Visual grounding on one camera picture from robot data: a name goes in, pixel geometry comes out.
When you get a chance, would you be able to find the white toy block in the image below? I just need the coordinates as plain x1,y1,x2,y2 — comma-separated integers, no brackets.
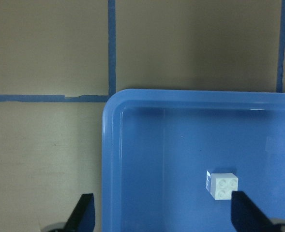
206,170,239,200

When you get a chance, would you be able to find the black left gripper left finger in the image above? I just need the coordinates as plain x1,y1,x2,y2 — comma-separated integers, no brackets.
63,193,95,232

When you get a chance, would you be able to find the blue plastic tray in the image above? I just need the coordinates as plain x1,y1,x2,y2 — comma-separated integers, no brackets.
102,89,285,232

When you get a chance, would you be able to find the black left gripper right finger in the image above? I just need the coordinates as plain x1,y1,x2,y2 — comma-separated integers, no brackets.
231,191,278,232

